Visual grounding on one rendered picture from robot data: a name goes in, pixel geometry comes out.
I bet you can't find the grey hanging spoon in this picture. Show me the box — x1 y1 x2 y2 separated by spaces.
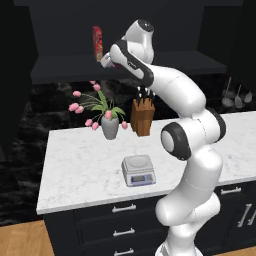
221 77 235 109

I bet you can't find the wooden knife block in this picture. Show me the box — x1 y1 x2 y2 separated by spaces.
130 85 157 137

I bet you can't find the silver vertical door handle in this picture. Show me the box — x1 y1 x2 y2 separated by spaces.
247 208 256 226
237 203 253 229

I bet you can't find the short black drawer front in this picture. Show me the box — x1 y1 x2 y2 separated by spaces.
214 182 250 202

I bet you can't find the red bar box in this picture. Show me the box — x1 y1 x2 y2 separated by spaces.
92 25 104 63

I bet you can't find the black base cabinet door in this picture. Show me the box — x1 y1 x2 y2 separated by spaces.
213 195 256 249

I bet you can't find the grey hanging ladle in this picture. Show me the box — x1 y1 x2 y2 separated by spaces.
243 90 254 104

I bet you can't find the white digital scale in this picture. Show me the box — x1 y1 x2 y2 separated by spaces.
120 154 157 188

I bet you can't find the grey vase with pink flowers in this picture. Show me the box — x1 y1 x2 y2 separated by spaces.
67 79 130 141

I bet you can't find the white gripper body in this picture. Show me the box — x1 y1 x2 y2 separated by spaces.
99 52 116 70

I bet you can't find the silver drawer handle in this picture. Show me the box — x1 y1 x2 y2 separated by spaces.
219 186 242 196
112 227 136 238
113 247 135 256
111 203 138 214

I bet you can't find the black wall cabinet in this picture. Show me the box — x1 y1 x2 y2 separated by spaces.
29 0 228 86

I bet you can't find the grey hanging spatula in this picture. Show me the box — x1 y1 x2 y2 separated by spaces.
234 84 244 110

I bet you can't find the black base cabinet unit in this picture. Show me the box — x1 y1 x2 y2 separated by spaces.
42 180 256 256

